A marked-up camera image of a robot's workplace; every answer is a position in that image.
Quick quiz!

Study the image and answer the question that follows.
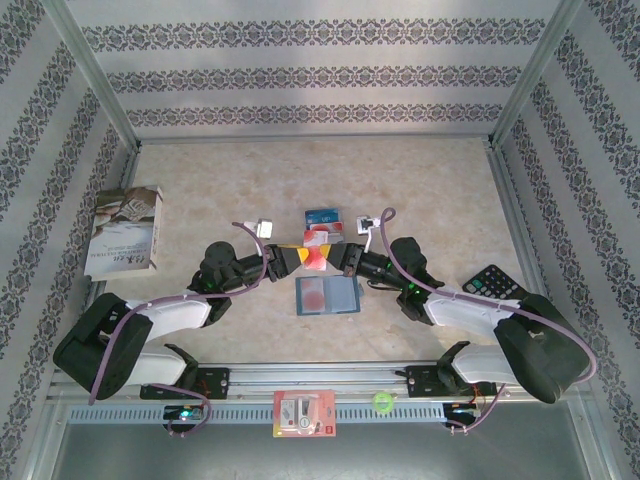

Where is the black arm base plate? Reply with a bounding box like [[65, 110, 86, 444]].
[[403, 364, 507, 400], [139, 366, 232, 401]]

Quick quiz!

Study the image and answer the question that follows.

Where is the red spotted card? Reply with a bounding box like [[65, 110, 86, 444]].
[[298, 277, 329, 312]]

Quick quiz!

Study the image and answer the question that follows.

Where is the small controller board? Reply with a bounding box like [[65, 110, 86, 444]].
[[163, 404, 207, 424], [443, 403, 485, 421]]

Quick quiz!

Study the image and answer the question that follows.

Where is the paperback book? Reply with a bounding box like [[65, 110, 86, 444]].
[[83, 185, 164, 282]]

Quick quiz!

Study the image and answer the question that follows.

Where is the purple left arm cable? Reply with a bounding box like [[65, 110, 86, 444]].
[[87, 221, 266, 439]]

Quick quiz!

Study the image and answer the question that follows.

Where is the black calculator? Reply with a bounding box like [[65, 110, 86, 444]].
[[460, 263, 529, 302]]

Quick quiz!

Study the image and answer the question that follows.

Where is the aluminium back frame rail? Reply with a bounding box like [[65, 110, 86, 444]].
[[134, 130, 496, 147]]

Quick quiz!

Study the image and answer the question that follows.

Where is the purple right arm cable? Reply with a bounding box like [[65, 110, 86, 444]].
[[367, 207, 599, 435]]

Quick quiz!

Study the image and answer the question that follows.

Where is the red blister pack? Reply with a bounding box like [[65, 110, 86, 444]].
[[272, 389, 337, 439]]

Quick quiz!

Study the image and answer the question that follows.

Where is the aluminium front frame rail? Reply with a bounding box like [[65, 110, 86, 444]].
[[47, 362, 586, 401]]

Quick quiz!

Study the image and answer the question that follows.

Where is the aluminium frame post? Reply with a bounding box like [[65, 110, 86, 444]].
[[488, 0, 585, 147], [42, 0, 142, 151]]

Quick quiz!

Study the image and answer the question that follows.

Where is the blue card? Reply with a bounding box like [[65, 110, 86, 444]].
[[304, 208, 345, 226]]

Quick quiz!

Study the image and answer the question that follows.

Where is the perforated grey cable duct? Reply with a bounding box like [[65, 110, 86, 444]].
[[67, 402, 446, 425]]

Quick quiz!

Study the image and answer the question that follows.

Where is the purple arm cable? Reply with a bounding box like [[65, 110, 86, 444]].
[[367, 207, 599, 435], [87, 221, 266, 439]]

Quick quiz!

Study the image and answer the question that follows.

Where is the grey blue plastic case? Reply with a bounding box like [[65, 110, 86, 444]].
[[294, 274, 364, 317]]

